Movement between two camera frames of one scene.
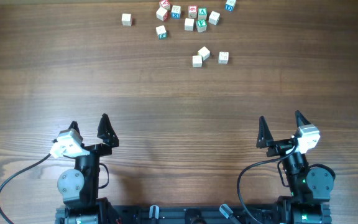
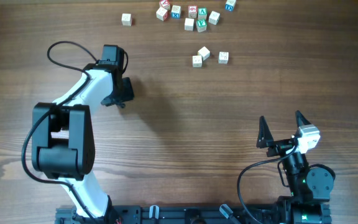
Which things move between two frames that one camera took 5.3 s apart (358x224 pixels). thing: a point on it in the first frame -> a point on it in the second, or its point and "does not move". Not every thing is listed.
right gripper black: x=282 y=149 does not move
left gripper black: x=92 y=149 -> x=117 y=101
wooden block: x=223 y=57 does not move
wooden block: x=214 y=18 does not move
